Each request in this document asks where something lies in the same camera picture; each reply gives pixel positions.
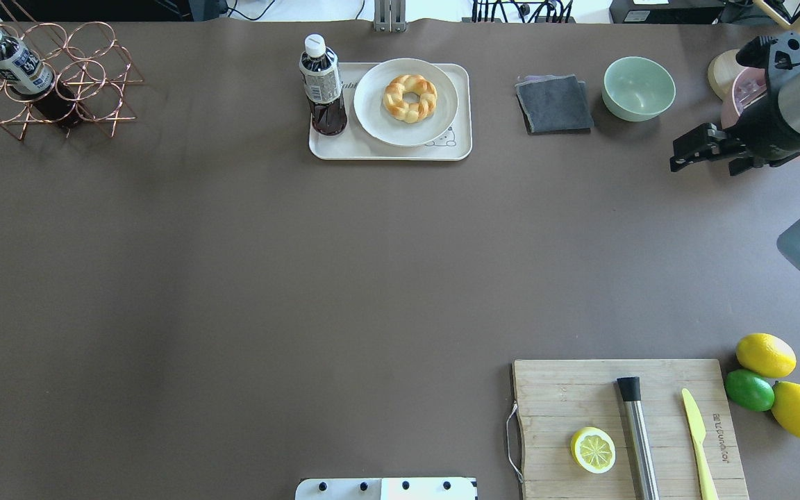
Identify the green lime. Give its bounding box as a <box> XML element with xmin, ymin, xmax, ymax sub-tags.
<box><xmin>724</xmin><ymin>368</ymin><xmax>775</xmax><ymax>412</ymax></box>

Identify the yellow lemon upper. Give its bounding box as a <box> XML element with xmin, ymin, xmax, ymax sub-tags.
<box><xmin>735</xmin><ymin>333</ymin><xmax>797</xmax><ymax>378</ymax></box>

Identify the cream rabbit tray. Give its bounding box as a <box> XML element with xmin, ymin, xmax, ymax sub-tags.
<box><xmin>309</xmin><ymin>62</ymin><xmax>473</xmax><ymax>162</ymax></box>

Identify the green ceramic bowl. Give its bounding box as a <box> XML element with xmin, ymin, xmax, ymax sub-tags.
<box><xmin>602</xmin><ymin>56</ymin><xmax>677</xmax><ymax>122</ymax></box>

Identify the pink round container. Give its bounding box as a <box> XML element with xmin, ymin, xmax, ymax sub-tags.
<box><xmin>722</xmin><ymin>67</ymin><xmax>800</xmax><ymax>163</ymax></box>

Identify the wooden cutting board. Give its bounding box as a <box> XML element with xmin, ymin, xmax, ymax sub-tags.
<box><xmin>513</xmin><ymin>360</ymin><xmax>749</xmax><ymax>499</ymax></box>

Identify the steel cylinder grinder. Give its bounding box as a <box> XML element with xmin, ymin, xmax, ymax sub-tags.
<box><xmin>616</xmin><ymin>376</ymin><xmax>660</xmax><ymax>499</ymax></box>

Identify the grey folded cloth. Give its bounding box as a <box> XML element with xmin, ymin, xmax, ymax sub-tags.
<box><xmin>515</xmin><ymin>75</ymin><xmax>594</xmax><ymax>134</ymax></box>

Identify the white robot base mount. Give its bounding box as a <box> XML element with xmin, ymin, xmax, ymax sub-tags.
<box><xmin>294</xmin><ymin>476</ymin><xmax>478</xmax><ymax>499</ymax></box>

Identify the copper wire bottle rack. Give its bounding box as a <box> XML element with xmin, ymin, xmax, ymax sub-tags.
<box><xmin>0</xmin><ymin>22</ymin><xmax>145</xmax><ymax>140</ymax></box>

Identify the robot arm silver black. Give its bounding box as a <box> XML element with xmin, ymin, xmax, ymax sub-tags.
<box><xmin>669</xmin><ymin>32</ymin><xmax>800</xmax><ymax>175</ymax></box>

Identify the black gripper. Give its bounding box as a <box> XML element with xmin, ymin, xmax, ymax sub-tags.
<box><xmin>669</xmin><ymin>32</ymin><xmax>800</xmax><ymax>175</ymax></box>

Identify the upright dark drink bottle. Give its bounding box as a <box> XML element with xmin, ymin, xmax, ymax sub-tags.
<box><xmin>299</xmin><ymin>33</ymin><xmax>347</xmax><ymax>136</ymax></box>

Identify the yellow plastic knife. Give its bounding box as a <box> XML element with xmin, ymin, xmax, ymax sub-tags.
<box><xmin>681</xmin><ymin>388</ymin><xmax>719</xmax><ymax>499</ymax></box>

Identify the white round plate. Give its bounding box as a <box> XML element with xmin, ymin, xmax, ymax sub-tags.
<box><xmin>353</xmin><ymin>58</ymin><xmax>458</xmax><ymax>147</ymax></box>

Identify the braided ring donut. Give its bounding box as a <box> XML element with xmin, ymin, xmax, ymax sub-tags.
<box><xmin>382</xmin><ymin>75</ymin><xmax>438</xmax><ymax>124</ymax></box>

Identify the bottle lying in rack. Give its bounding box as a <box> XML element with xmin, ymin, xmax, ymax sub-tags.
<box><xmin>0</xmin><ymin>29</ymin><xmax>83</xmax><ymax>129</ymax></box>

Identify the half lemon slice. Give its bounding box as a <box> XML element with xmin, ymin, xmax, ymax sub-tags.
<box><xmin>569</xmin><ymin>426</ymin><xmax>616</xmax><ymax>474</ymax></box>

